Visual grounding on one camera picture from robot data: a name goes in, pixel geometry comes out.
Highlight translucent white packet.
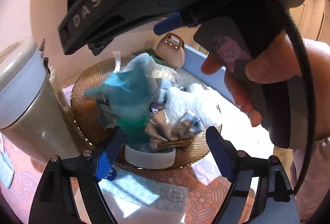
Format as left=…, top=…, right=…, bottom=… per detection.
left=150, top=63, right=186, bottom=85

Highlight person's right hand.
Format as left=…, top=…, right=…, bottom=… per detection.
left=201, top=33, right=306, bottom=128

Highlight beige thermos bottle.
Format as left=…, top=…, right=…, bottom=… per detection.
left=0, top=38, right=85, bottom=165

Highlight white wardrobe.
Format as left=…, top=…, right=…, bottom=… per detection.
left=296, top=0, right=330, bottom=44

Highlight beige plaid cloth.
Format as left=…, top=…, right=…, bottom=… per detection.
left=144, top=109, right=204, bottom=149

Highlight teal cloth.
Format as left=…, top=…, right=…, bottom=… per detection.
left=85, top=69, right=160, bottom=147

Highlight white plush toy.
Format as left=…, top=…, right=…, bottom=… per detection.
left=165, top=83, right=222, bottom=132

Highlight blue tissue pack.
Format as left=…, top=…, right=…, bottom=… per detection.
left=99, top=167, right=190, bottom=214

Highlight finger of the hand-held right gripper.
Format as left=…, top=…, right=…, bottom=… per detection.
left=153, top=13, right=183, bottom=36

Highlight white round band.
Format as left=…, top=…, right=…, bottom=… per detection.
left=124, top=143, right=176, bottom=169

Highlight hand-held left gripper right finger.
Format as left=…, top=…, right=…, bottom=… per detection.
left=205, top=126, right=302, bottom=224

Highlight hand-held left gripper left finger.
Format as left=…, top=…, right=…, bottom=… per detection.
left=32, top=126, right=127, bottom=224

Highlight person's right forearm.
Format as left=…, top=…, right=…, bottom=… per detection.
left=289, top=37, right=330, bottom=224

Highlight small brown handbag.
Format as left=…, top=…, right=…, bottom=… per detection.
left=154, top=32, right=185, bottom=68

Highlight grey plush toy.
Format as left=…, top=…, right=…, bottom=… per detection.
left=152, top=77, right=173, bottom=111

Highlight black cable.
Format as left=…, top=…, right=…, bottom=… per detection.
left=282, top=8, right=318, bottom=204

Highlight light blue cloth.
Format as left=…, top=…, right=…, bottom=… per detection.
left=121, top=53, right=158, bottom=90

